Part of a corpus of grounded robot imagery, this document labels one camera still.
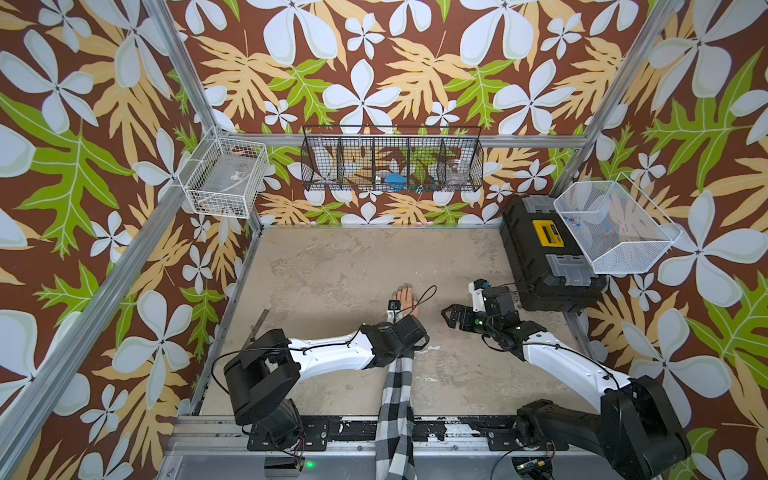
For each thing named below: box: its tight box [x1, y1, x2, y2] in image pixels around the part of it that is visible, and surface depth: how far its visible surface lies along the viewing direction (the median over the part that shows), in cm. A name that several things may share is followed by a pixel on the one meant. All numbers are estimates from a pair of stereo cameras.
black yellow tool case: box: [500, 195, 607, 312], surface depth 92 cm
